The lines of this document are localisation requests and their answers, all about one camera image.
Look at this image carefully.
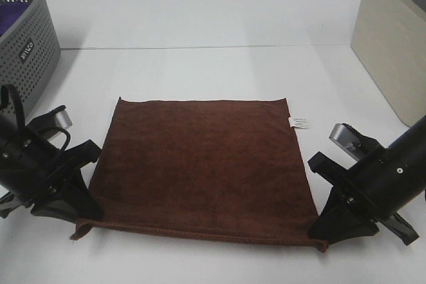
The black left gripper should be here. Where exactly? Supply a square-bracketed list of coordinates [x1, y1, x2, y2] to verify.
[3, 112, 103, 223]

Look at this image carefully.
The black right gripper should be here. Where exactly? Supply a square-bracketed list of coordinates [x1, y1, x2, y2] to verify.
[308, 134, 419, 245]

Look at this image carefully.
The brown square towel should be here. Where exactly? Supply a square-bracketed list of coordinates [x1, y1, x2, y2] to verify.
[73, 99, 328, 251]

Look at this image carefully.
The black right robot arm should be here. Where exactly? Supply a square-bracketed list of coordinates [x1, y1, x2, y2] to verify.
[308, 118, 425, 245]

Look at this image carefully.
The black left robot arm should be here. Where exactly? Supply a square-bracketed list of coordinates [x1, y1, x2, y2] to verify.
[1, 106, 104, 223]

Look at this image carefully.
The white towel care label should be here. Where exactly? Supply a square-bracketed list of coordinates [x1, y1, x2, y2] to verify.
[288, 117, 309, 129]

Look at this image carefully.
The grey perforated plastic basket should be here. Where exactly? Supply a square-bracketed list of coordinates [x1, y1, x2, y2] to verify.
[1, 0, 61, 115]

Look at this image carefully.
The beige plastic bin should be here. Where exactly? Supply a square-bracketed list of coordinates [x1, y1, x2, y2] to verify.
[351, 0, 425, 126]

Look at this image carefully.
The purple cloth in basket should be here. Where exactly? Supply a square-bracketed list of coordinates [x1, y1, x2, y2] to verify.
[0, 2, 29, 35]

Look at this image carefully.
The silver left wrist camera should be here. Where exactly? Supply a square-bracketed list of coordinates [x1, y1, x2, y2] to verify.
[42, 109, 73, 140]

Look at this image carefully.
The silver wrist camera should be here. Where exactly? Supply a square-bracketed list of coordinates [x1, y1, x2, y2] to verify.
[329, 123, 365, 161]
[42, 109, 73, 140]

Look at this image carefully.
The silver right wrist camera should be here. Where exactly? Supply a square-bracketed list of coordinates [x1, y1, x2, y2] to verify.
[329, 123, 365, 161]

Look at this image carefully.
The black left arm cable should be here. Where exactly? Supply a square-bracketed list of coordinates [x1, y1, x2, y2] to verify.
[0, 84, 24, 115]

